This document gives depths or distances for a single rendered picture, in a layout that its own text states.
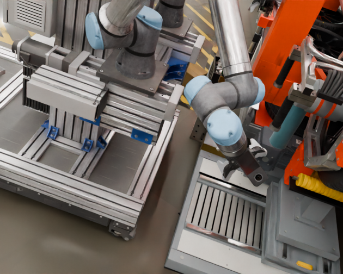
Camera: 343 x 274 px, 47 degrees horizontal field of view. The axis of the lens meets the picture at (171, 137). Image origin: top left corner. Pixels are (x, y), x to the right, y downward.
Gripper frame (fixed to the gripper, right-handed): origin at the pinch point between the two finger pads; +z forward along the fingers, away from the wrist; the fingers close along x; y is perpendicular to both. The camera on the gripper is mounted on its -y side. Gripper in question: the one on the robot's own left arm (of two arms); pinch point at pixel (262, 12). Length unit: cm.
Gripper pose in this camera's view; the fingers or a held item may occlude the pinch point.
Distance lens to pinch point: 234.3
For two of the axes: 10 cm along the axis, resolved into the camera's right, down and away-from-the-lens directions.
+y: -2.4, 9.2, -3.1
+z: -0.3, 3.1, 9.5
